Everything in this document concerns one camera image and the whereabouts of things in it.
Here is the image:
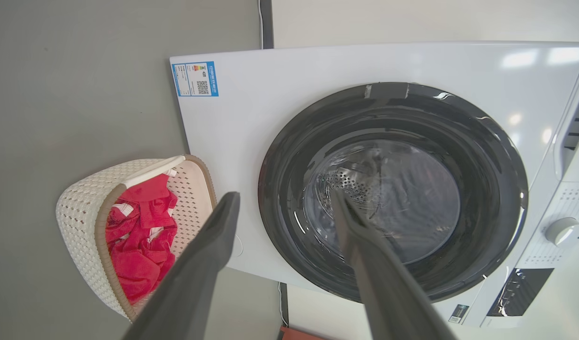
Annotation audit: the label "cream perforated laundry basket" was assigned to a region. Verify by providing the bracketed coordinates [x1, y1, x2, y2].
[56, 154, 218, 323]

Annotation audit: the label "orange object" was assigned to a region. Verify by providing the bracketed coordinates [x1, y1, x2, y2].
[278, 326, 328, 340]

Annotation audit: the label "black round washer door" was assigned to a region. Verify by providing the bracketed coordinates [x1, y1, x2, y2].
[258, 82, 529, 304]

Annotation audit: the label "black washer display panel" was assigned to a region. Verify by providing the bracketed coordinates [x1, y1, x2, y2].
[486, 268, 554, 317]

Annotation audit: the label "white washer control knob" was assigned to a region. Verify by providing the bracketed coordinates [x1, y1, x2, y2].
[545, 217, 579, 247]

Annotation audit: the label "dark vertical wall strip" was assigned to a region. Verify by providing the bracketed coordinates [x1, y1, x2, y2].
[260, 0, 274, 49]

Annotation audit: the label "thin wall cable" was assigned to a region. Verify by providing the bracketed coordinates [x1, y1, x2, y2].
[278, 282, 289, 327]

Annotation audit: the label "red clothes with white stripes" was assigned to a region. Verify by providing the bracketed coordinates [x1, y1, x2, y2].
[105, 174, 179, 305]

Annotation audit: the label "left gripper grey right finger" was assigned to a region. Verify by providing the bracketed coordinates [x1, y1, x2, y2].
[330, 189, 460, 340]

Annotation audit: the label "blue energy label sticker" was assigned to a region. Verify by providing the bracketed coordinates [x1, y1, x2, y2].
[171, 61, 219, 97]

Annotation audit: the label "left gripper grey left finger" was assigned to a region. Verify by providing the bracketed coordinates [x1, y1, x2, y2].
[123, 191, 241, 340]

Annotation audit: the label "white front-load washing machine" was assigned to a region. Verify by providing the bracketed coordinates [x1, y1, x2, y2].
[170, 42, 579, 329]

